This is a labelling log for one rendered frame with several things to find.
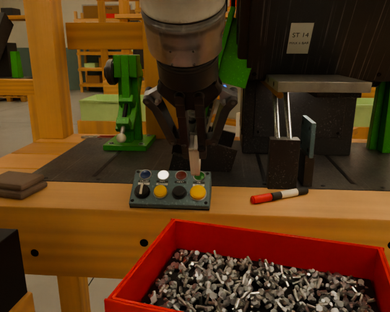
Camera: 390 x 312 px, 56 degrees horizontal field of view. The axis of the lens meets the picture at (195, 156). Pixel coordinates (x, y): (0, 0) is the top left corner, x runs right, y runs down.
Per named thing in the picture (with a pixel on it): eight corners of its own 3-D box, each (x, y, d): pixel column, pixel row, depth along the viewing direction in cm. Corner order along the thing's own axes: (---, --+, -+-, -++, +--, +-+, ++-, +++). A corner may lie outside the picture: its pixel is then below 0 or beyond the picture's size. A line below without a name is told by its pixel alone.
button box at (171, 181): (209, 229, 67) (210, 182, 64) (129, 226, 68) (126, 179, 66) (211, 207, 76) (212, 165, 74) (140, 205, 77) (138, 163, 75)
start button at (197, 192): (205, 200, 66) (205, 197, 65) (189, 200, 67) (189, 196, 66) (206, 187, 68) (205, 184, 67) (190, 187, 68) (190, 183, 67)
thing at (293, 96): (350, 156, 101) (367, 26, 91) (240, 153, 103) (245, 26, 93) (332, 140, 118) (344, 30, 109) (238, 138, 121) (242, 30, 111)
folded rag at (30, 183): (49, 186, 78) (47, 173, 77) (21, 200, 71) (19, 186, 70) (11, 182, 81) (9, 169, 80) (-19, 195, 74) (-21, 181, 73)
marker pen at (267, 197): (303, 192, 75) (304, 185, 75) (308, 195, 74) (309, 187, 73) (249, 202, 70) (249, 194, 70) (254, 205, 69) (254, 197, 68)
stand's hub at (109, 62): (112, 86, 105) (111, 59, 103) (102, 86, 105) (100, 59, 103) (119, 83, 112) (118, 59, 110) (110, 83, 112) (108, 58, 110)
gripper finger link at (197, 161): (194, 134, 57) (199, 134, 57) (196, 161, 62) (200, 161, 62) (193, 149, 55) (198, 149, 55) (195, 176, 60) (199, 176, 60)
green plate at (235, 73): (238, 111, 83) (267, 15, 77) (204, 101, 83) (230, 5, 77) (237, 103, 94) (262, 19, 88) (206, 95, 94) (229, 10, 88)
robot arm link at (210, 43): (225, 25, 35) (224, 74, 40) (226, -20, 41) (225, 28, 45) (133, 26, 36) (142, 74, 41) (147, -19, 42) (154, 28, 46)
